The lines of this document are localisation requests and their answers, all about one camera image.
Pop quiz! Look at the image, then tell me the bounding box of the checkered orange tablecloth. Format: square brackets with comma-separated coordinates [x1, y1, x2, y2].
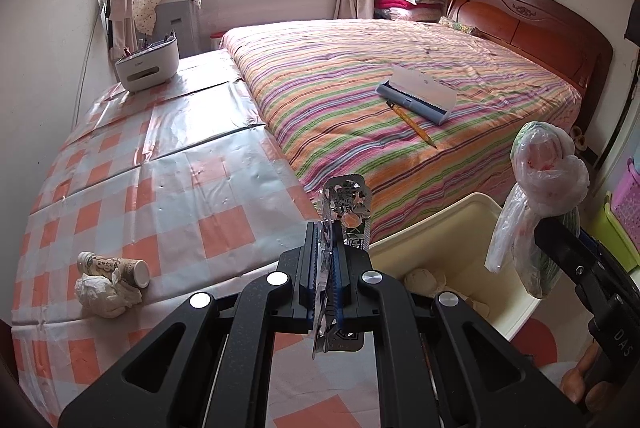
[12, 51, 317, 422]

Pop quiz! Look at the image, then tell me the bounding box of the silver foil wrapper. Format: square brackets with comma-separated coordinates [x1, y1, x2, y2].
[312, 174, 371, 356]

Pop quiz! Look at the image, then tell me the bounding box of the green bag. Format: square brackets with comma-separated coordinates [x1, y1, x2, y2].
[485, 122, 589, 299]

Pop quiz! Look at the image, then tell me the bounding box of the green plastic basket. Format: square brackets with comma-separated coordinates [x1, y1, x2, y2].
[587, 192, 639, 273]

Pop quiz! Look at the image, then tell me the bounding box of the green plush monster toy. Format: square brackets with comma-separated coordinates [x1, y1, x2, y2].
[404, 268, 490, 320]

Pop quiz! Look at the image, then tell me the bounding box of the yellow pencil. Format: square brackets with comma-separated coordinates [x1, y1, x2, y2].
[386, 101, 437, 148]

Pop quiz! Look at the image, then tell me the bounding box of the red wooden headboard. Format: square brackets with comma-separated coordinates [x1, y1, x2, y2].
[446, 0, 613, 131]

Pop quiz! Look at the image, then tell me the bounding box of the cream plastic trash bin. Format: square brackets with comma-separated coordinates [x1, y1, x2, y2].
[369, 192, 539, 340]

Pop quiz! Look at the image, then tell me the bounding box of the white desktop organizer box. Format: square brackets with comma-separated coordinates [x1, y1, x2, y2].
[115, 34, 179, 93]

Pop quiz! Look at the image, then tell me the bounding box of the pink plastic basket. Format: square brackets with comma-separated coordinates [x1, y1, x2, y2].
[611, 158, 640, 249]

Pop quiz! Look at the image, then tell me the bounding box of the grey white notebook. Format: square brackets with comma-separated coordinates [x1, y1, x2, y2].
[376, 66, 457, 125]

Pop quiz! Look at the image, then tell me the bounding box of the grey air cooler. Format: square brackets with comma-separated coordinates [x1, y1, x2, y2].
[152, 0, 201, 58]

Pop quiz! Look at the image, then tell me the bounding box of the person right hand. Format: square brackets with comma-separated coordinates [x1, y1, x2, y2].
[560, 341, 617, 413]

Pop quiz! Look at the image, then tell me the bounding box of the white tissue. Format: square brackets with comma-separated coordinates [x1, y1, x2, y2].
[75, 269, 142, 318]

